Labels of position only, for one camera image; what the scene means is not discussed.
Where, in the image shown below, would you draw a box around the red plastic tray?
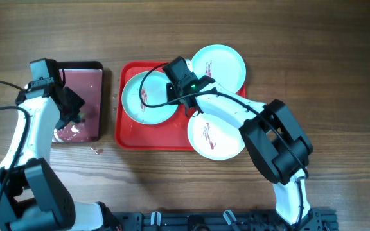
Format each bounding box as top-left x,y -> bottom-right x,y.
114,60 -> 247,151

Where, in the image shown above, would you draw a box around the mint plate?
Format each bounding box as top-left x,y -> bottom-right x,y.
188,112 -> 245,160
121,71 -> 178,125
191,44 -> 246,93

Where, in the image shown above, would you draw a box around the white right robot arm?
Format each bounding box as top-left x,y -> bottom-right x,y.
169,74 -> 313,230

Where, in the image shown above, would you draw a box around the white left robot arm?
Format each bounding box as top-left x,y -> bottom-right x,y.
0,83 -> 118,230

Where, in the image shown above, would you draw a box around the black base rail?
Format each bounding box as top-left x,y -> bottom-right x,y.
114,209 -> 339,231

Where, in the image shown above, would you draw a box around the black water basin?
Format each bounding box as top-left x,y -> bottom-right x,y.
52,61 -> 103,143

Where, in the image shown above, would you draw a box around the green cleaning sponge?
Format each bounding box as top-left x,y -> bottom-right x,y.
72,112 -> 85,124

